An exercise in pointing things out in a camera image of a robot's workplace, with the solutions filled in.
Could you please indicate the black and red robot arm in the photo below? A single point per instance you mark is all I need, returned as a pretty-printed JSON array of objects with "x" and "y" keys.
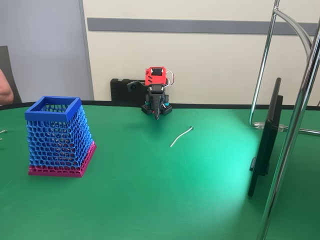
[{"x": 155, "y": 77}]

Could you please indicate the black teal clamp knob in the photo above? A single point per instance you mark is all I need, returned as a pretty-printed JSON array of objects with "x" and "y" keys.
[
  {"x": 147, "y": 103},
  {"x": 166, "y": 100}
]

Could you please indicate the green table cover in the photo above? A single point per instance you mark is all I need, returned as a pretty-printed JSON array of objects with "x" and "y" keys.
[{"x": 150, "y": 195}]

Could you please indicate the black plastic tool case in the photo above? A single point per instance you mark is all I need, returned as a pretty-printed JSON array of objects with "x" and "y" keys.
[{"x": 118, "y": 90}]

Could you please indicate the grey wall rail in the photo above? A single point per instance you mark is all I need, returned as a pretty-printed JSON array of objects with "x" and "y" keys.
[{"x": 200, "y": 26}]

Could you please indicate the chrome tube stand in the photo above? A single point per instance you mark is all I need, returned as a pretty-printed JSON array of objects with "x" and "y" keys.
[{"x": 290, "y": 140}]

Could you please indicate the blue and pink lattice basket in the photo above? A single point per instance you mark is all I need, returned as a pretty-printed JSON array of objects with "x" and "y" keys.
[{"x": 53, "y": 142}]

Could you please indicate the clear plastic clip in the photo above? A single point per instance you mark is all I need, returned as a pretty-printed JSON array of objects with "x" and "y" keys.
[{"x": 258, "y": 124}]

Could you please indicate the black flat monitor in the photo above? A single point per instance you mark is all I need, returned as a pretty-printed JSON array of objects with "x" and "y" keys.
[{"x": 268, "y": 135}]

